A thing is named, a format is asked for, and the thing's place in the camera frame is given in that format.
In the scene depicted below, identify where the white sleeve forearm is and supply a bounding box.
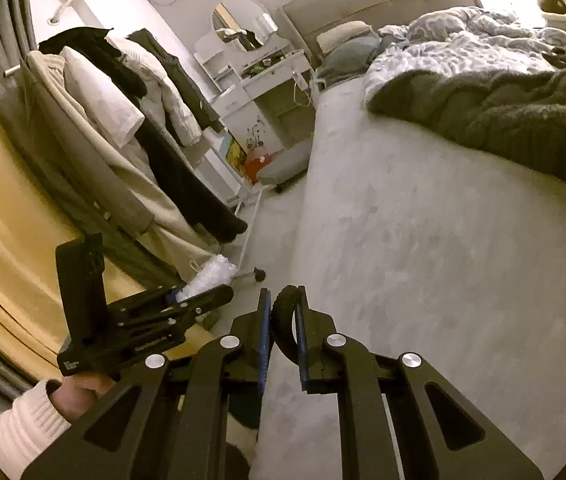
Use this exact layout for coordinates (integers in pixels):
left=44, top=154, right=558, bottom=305
left=0, top=379, right=70, bottom=479

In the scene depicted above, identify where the beige upholstered headboard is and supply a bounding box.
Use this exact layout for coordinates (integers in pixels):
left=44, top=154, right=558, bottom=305
left=274, top=0, right=481, bottom=68

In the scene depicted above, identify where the clear bubble wrap piece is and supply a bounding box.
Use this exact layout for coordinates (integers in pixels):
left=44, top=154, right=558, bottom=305
left=176, top=255, right=237, bottom=302

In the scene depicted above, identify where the round vanity mirror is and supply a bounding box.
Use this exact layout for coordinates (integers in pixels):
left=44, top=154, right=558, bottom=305
left=211, top=0, right=268, bottom=51

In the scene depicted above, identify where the beige pillow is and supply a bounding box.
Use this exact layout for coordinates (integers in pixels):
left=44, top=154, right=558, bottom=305
left=316, top=21, right=372, bottom=54

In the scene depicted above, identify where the grey pillow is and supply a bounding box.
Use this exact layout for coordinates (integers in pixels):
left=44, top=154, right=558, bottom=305
left=316, top=35, right=387, bottom=87

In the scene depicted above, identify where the white puffer jacket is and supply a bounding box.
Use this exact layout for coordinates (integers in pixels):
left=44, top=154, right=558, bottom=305
left=39, top=27, right=202, bottom=148

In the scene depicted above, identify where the grey bed mattress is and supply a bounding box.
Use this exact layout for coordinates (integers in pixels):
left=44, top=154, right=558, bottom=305
left=286, top=79, right=566, bottom=479

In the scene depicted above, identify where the grey cushioned stool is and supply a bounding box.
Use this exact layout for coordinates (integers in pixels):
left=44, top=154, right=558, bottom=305
left=257, top=138, right=313, bottom=191

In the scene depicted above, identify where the white clothes rack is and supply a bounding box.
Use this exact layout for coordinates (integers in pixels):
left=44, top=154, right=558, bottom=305
left=182, top=123, right=268, bottom=283

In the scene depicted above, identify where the patterned grey duvet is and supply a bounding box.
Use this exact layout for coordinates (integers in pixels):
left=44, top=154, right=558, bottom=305
left=363, top=6, right=566, bottom=103

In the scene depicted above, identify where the person left hand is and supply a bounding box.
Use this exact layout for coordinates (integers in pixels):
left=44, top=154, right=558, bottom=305
left=50, top=372, right=116, bottom=424

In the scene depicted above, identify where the black curved band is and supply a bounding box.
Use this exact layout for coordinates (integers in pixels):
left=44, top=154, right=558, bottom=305
left=270, top=285, right=308, bottom=370

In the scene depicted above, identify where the yellow curtain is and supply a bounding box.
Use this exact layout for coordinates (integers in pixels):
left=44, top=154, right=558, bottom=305
left=0, top=44, right=184, bottom=380

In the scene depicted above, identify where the black hanging garment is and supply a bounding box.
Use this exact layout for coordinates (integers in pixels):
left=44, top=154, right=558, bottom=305
left=36, top=27, right=249, bottom=244

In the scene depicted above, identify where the dark grey fuzzy blanket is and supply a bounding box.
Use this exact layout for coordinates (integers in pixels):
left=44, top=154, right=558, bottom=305
left=368, top=68, right=566, bottom=182

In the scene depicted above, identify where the beige hanging coat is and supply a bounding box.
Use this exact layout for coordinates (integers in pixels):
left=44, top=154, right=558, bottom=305
left=22, top=48, right=214, bottom=281

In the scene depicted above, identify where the white dressing table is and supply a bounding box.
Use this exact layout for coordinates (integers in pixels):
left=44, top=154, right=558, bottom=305
left=195, top=32, right=315, bottom=156

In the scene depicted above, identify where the red bag on floor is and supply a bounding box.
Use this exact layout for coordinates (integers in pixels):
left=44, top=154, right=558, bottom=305
left=243, top=155, right=272, bottom=183

